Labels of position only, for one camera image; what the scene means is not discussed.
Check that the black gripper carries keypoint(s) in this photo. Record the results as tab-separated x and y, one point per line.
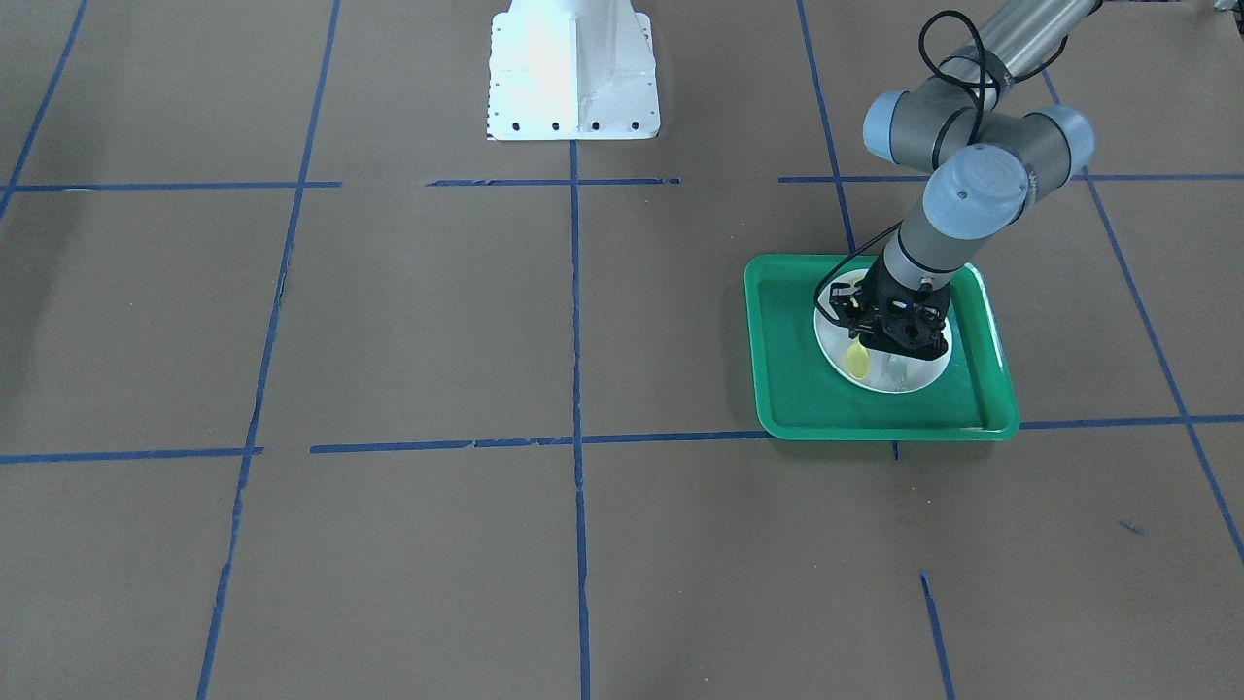
878	293

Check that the yellow plastic spoon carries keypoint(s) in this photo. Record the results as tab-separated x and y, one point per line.
857	360

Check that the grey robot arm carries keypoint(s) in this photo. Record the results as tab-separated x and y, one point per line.
984	170

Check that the pale green plastic fork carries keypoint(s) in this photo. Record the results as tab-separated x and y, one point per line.
896	370

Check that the white round plate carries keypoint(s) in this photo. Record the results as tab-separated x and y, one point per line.
832	335

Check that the green plastic tray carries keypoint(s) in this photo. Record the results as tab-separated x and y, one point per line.
801	398

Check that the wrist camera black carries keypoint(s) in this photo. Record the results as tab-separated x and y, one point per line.
843	300

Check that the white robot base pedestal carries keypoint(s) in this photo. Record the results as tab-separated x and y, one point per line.
563	70

